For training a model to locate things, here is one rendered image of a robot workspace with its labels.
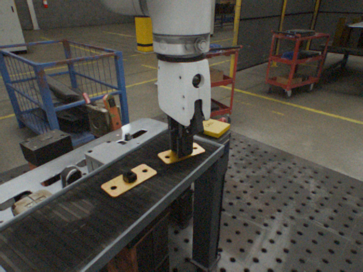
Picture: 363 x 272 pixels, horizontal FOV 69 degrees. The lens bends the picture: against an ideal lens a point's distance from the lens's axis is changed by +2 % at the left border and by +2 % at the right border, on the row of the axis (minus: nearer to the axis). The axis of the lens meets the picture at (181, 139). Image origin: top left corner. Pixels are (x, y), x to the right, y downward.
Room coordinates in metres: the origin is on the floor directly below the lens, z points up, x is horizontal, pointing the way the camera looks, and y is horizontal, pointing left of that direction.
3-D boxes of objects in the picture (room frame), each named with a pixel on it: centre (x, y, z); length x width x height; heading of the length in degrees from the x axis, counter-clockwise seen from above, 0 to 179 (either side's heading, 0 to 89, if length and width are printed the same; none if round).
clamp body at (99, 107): (0.91, 0.30, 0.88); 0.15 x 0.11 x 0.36; 55
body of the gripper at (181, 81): (0.41, 0.00, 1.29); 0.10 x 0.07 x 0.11; 31
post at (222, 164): (0.53, -0.07, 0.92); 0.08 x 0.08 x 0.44; 55
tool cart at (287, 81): (4.18, -1.77, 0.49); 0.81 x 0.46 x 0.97; 123
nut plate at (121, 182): (0.33, 0.08, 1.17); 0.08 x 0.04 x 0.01; 136
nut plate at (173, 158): (0.41, 0.00, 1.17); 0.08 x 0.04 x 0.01; 121
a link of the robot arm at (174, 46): (0.41, 0.00, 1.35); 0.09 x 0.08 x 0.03; 31
